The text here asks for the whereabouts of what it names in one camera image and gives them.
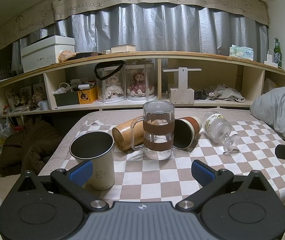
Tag clear glass mug brown bands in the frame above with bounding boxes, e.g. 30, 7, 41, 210
131, 100, 175, 160

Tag white paper cup dark inside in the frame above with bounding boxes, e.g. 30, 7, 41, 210
69, 131, 115, 191

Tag bamboo wooden cup lying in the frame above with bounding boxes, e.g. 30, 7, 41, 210
112, 116, 145, 152

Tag grey duvet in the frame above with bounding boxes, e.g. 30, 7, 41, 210
250, 87, 285, 138

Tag clear ribbed goblet lying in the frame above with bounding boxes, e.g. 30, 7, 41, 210
202, 111, 241, 152

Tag brown blanket on floor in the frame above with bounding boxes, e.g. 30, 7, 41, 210
0, 119, 63, 177

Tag brown white tumbler lying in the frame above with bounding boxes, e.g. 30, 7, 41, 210
173, 116, 202, 150

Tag checkered brown white cloth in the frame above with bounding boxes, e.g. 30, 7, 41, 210
38, 119, 285, 203

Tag dark green box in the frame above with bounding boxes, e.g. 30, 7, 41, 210
54, 92, 80, 107

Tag yellow box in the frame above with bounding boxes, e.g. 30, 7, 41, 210
78, 87, 98, 105

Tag grey cloth pile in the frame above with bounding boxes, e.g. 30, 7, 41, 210
194, 84, 245, 103

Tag wooden stand box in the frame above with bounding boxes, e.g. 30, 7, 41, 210
162, 67, 202, 105

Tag white power strip charger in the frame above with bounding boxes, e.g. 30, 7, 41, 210
264, 50, 279, 68

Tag green glass bottle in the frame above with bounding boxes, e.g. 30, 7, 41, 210
273, 37, 282, 68

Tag tissue pack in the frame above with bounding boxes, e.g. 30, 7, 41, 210
229, 44, 254, 61

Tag doll in clear case left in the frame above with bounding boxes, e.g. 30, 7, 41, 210
94, 60, 125, 103

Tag doll in clear case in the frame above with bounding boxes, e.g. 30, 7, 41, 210
94, 60, 125, 103
125, 62, 157, 101

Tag long wooden shelf unit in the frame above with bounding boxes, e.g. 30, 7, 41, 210
0, 51, 285, 115

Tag doll in clear case right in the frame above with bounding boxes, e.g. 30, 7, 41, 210
125, 62, 157, 101

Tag orange plastic bag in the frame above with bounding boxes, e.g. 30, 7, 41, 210
58, 50, 76, 62

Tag white storage box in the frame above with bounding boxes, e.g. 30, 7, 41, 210
21, 35, 75, 73

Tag grey curtain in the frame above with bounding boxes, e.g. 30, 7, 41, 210
11, 3, 269, 72

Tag beige printed valance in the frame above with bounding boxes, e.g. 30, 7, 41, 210
0, 0, 269, 50

